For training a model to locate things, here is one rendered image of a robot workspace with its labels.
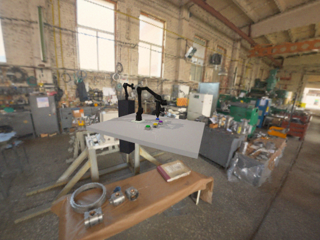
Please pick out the green button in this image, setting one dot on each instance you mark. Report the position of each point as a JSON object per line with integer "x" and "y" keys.
{"x": 148, "y": 127}

